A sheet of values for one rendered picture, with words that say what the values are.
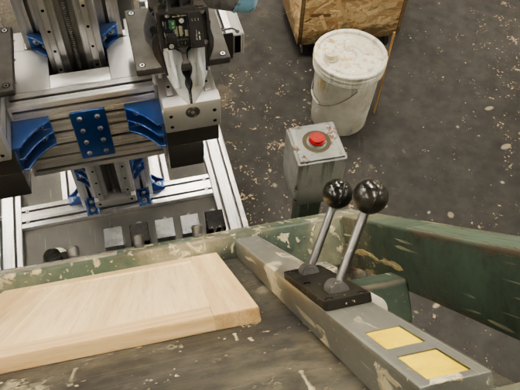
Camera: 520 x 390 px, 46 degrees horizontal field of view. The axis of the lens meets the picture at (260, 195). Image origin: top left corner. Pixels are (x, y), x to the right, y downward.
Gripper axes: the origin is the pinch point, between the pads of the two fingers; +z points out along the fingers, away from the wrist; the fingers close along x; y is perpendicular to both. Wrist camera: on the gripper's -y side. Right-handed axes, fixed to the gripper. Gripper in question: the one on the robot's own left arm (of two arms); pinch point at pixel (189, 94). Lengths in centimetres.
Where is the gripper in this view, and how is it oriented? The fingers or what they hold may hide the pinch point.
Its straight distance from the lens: 96.1
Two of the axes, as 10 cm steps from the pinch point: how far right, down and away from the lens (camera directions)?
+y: 2.1, 4.3, -8.8
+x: 9.7, -1.7, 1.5
